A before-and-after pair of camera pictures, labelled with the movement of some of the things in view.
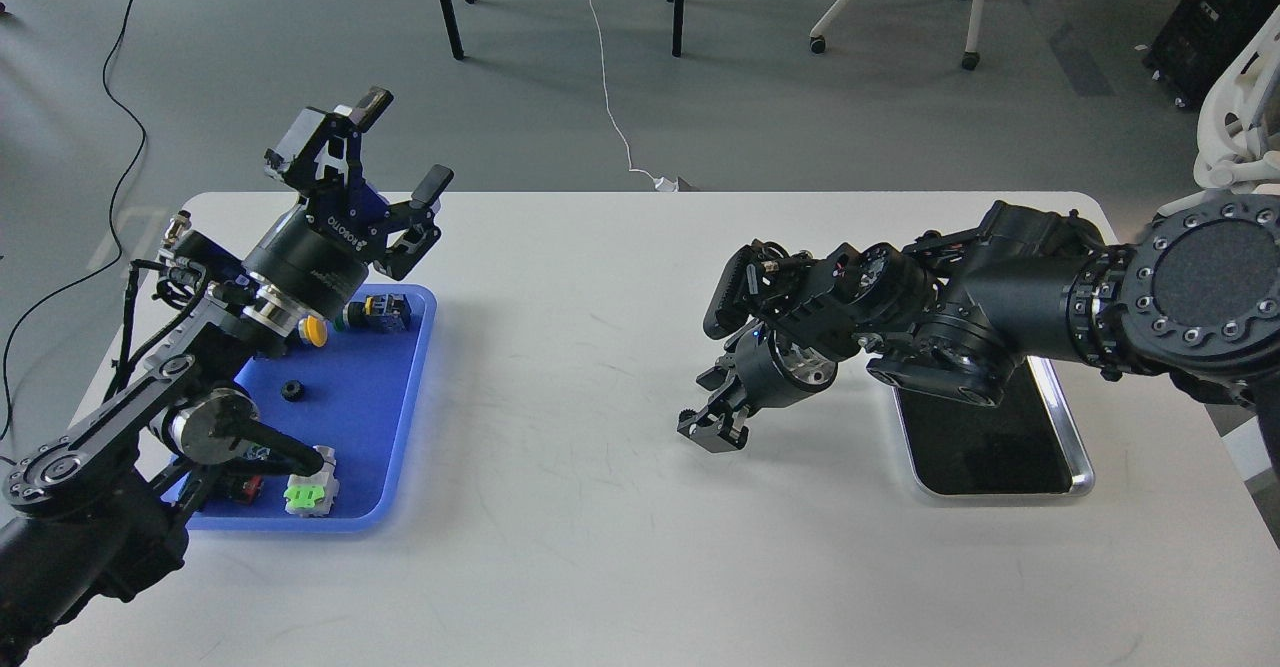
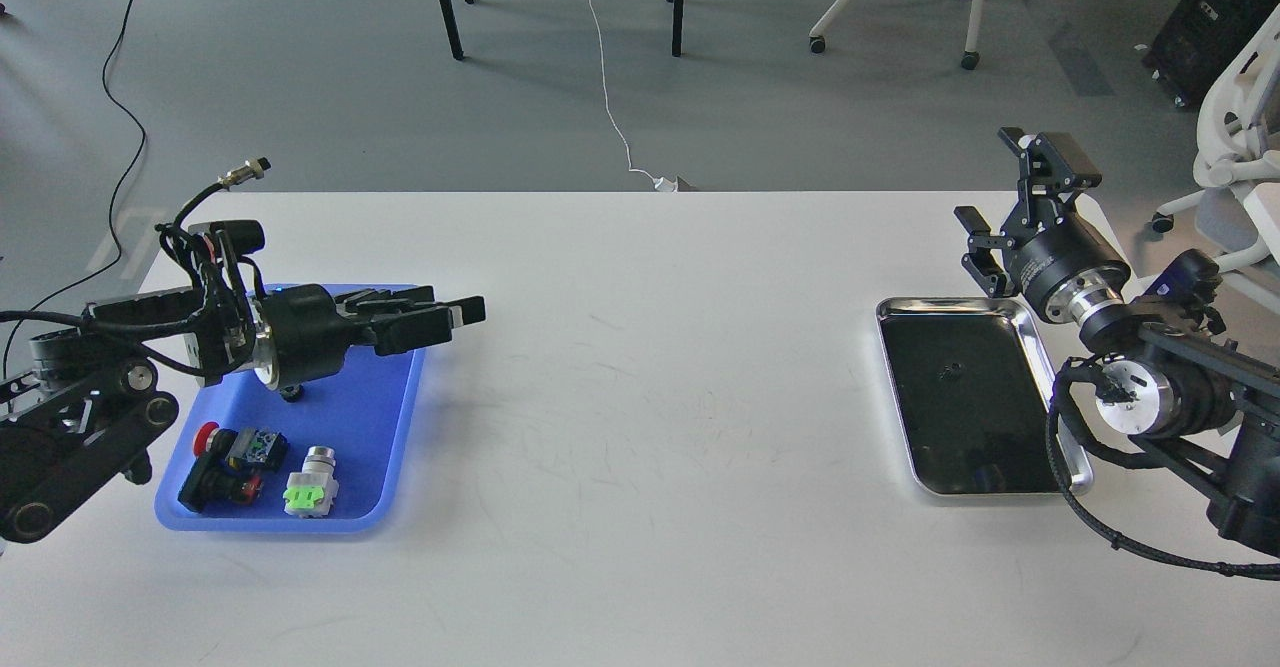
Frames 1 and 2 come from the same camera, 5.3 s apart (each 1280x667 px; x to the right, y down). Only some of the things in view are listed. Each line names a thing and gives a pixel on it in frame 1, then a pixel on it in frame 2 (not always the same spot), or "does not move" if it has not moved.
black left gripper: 317,253 → 310,335
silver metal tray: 1025,447 does not move
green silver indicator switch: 314,495 does not move
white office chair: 1239,120 does not move
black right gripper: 770,370 → 1062,264
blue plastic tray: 360,396 does not move
